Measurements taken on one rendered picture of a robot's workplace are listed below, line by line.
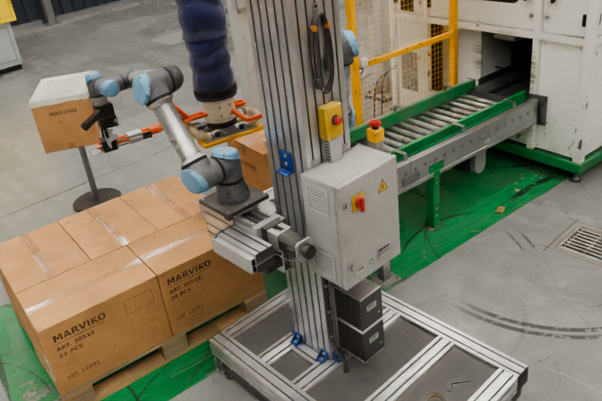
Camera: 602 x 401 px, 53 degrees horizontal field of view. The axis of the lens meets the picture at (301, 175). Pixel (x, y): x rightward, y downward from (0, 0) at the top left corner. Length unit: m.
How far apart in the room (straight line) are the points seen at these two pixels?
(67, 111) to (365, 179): 2.88
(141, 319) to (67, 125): 1.96
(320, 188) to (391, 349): 1.04
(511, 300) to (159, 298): 1.94
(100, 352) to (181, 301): 0.46
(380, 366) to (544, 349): 0.90
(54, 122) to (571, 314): 3.62
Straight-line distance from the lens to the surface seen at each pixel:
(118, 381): 3.46
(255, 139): 3.46
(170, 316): 3.34
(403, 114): 4.52
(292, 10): 2.19
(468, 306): 3.61
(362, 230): 2.41
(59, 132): 4.80
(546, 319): 3.58
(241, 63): 4.51
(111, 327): 3.22
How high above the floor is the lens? 2.29
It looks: 27 degrees down
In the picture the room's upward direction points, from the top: 7 degrees counter-clockwise
